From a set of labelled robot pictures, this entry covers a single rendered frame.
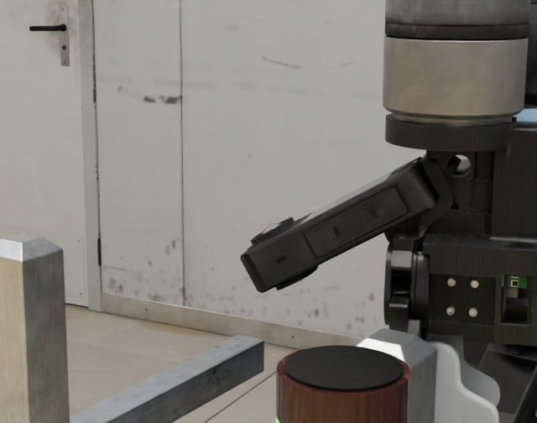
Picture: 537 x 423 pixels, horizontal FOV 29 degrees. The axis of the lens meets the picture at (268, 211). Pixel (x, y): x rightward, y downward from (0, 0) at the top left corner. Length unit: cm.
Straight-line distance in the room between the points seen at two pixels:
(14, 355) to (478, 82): 32
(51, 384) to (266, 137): 292
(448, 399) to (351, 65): 284
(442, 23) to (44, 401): 33
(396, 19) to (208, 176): 316
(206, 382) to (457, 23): 45
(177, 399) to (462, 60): 43
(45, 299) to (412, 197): 24
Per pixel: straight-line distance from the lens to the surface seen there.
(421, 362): 51
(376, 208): 56
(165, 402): 85
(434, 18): 54
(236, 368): 92
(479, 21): 54
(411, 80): 54
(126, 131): 386
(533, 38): 131
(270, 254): 58
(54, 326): 67
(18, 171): 422
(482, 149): 55
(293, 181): 354
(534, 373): 83
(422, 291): 56
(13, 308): 65
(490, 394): 64
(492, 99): 54
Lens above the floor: 129
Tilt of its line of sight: 13 degrees down
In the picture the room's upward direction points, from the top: straight up
